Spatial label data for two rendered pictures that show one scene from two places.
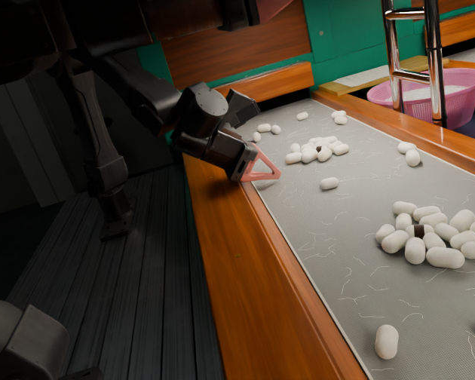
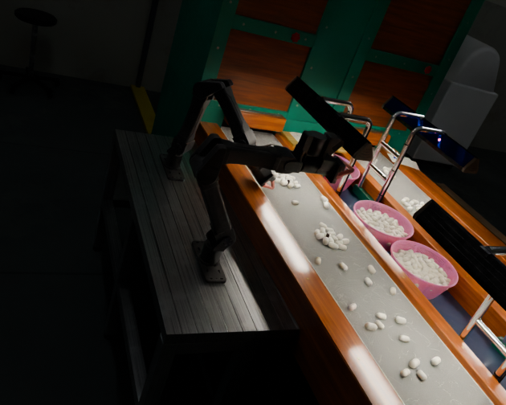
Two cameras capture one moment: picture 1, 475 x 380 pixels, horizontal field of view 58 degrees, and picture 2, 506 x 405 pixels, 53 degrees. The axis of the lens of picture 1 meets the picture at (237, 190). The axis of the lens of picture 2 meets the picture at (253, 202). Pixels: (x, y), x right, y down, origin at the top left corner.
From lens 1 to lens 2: 1.34 m
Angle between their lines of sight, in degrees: 26
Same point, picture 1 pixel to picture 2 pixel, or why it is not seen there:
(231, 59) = (246, 96)
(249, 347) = (285, 251)
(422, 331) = (325, 261)
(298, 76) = (276, 124)
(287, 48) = (277, 104)
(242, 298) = (278, 237)
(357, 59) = (305, 126)
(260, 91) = (255, 123)
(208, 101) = not seen: hidden behind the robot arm
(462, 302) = (335, 258)
